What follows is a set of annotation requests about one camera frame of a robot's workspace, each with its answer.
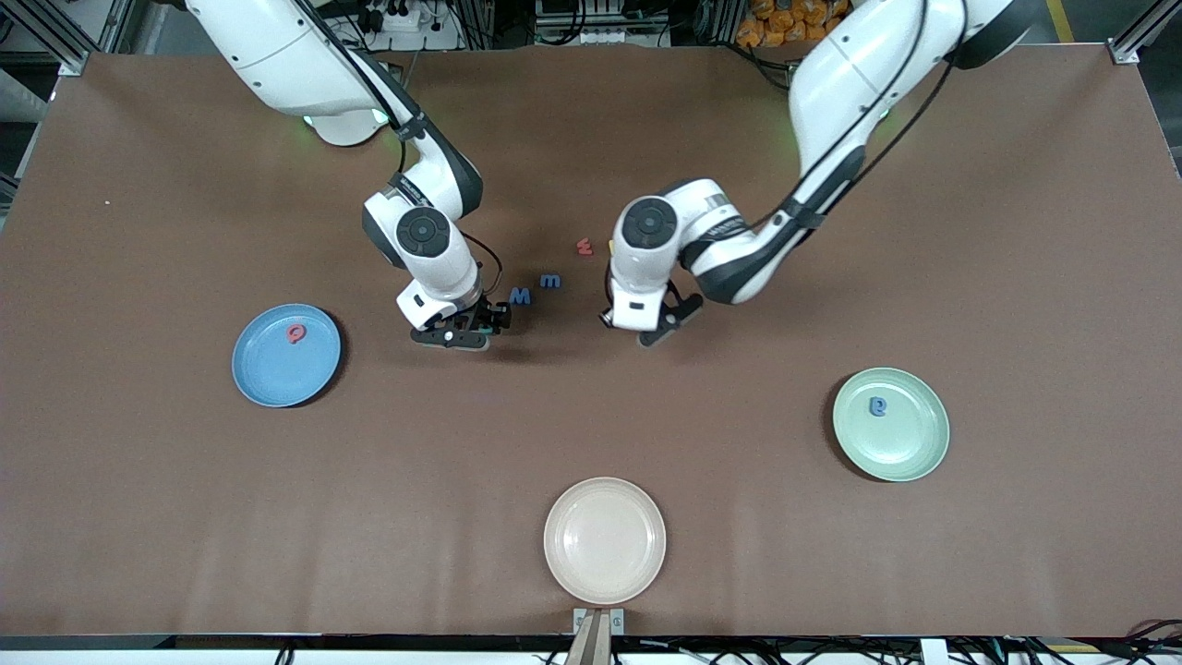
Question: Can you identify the aluminium frame profile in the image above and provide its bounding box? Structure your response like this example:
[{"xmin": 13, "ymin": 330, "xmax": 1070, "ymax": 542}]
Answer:
[
  {"xmin": 1108, "ymin": 0, "xmax": 1182, "ymax": 66},
  {"xmin": 0, "ymin": 0, "xmax": 90, "ymax": 77}
]

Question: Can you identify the white power strip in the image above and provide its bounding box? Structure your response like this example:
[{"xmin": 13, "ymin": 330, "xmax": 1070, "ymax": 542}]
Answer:
[{"xmin": 369, "ymin": 0, "xmax": 463, "ymax": 52}]

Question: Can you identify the beige plate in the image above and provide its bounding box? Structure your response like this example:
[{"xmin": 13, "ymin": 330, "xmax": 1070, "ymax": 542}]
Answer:
[{"xmin": 543, "ymin": 477, "xmax": 668, "ymax": 607}]

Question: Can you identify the blue plate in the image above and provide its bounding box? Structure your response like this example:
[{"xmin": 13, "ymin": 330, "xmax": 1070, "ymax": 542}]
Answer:
[{"xmin": 231, "ymin": 303, "xmax": 343, "ymax": 408}]

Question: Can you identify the green plate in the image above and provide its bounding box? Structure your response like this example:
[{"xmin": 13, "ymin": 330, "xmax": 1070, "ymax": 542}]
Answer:
[{"xmin": 832, "ymin": 367, "xmax": 951, "ymax": 483}]

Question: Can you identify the orange bag pile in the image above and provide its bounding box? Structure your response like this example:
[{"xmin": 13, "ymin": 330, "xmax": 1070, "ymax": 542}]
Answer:
[{"xmin": 736, "ymin": 0, "xmax": 832, "ymax": 49}]

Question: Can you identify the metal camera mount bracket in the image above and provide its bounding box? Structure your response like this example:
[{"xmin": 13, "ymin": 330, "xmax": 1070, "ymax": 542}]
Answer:
[{"xmin": 565, "ymin": 608, "xmax": 626, "ymax": 665}]

